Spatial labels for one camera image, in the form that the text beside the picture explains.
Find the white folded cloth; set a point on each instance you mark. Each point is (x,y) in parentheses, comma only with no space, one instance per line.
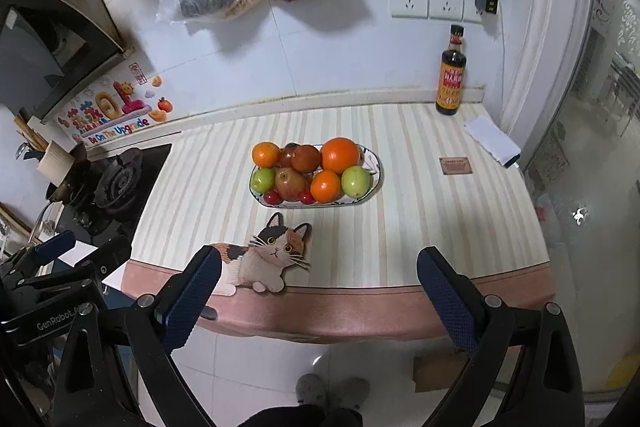
(492,139)

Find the dark orange mandarin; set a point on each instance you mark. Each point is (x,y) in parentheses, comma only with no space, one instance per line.
(306,158)

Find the colourful wall sticker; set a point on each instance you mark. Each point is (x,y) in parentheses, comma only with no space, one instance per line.
(107,107)

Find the dark soy sauce bottle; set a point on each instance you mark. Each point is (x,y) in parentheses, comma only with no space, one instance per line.
(452,77)

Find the brown rectangular patch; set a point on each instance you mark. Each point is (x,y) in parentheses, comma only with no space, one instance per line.
(456,165)

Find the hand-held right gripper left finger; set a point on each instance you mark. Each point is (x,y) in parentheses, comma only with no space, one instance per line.
(192,302)

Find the green apple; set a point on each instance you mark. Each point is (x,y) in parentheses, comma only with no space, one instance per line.
(355,180)
(262,179)

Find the grey slipper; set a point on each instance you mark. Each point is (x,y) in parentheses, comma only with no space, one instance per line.
(350,392)
(311,389)

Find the black range hood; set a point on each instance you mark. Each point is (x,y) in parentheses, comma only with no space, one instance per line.
(45,37)

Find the red cherry tomato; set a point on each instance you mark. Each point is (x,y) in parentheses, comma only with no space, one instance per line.
(306,197)
(271,197)

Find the dark red apple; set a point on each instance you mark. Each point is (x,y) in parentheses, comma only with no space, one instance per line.
(285,157)

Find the person's dark pants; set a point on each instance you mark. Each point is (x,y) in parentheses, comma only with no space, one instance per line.
(300,418)

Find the brown cardboard box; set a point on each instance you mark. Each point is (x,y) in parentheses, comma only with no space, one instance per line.
(440,372)

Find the beige utensil cup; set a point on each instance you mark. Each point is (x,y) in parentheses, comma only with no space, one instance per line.
(52,162)

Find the striped cat tablecloth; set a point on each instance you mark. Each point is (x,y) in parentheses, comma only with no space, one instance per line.
(400,207)

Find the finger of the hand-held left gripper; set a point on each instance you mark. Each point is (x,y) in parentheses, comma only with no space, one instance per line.
(112,252)
(55,244)

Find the brown pear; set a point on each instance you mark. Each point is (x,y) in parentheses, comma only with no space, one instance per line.
(290,183)

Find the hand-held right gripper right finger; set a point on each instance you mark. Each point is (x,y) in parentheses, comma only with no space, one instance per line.
(447,307)

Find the small orange mandarin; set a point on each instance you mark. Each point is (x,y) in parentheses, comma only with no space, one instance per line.
(325,185)
(265,154)

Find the floral oval plate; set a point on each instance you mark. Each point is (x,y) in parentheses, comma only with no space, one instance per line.
(376,177)

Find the black gas stove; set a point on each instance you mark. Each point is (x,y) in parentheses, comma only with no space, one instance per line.
(117,182)

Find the large orange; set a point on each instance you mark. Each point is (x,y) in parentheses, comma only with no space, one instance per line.
(340,154)

